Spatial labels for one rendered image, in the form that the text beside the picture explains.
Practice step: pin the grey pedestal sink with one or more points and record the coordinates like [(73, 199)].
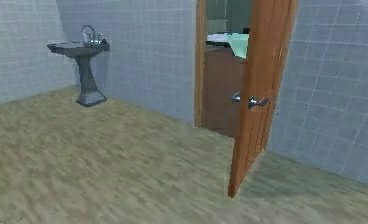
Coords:
[(86, 71)]

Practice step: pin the orange wooden room door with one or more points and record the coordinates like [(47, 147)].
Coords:
[(262, 83)]

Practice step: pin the chrome sink faucet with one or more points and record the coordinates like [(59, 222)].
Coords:
[(89, 34)]

